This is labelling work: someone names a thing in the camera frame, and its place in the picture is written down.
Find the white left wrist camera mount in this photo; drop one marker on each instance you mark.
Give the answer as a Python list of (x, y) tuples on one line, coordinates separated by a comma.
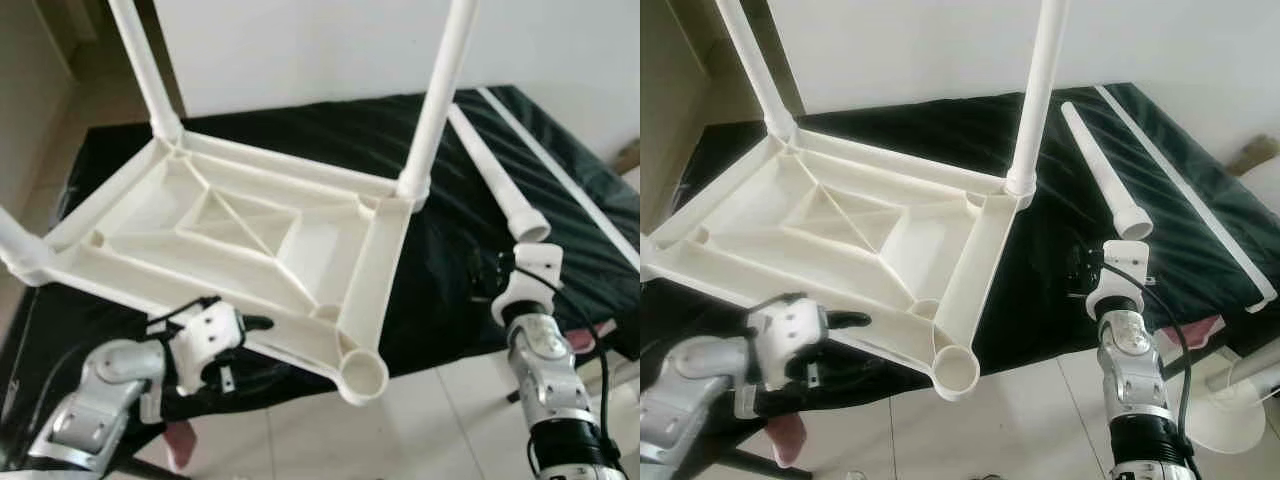
[(205, 335), (790, 335)]

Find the black table cloth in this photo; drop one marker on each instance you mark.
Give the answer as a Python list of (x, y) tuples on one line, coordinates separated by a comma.
[(1050, 300), (450, 300)]

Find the brown furry object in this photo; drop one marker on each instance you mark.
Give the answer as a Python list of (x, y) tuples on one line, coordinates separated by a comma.
[(1255, 155), (628, 157)]

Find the white plastic table leg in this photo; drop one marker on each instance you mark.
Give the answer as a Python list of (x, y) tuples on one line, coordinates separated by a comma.
[(20, 245), (1040, 90), (495, 170), (140, 60), (440, 90), (750, 60), (1100, 170)]

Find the black metal table frame leg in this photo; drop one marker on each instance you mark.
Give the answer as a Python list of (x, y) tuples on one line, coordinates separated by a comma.
[(745, 460), (160, 470)]

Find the pink cloth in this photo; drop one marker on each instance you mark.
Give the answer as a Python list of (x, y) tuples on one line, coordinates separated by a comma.
[(588, 340), (180, 445), (1200, 332), (788, 440)]

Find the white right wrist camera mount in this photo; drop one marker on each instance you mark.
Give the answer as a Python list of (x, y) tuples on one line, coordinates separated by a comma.
[(530, 270), (1125, 265)]

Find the white plastic children table top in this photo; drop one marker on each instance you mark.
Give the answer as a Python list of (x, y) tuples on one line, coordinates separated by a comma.
[(860, 225), (250, 230)]

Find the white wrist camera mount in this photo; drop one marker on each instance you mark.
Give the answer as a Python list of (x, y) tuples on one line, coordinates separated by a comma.
[(530, 270), (790, 335), (205, 335), (1125, 265)]

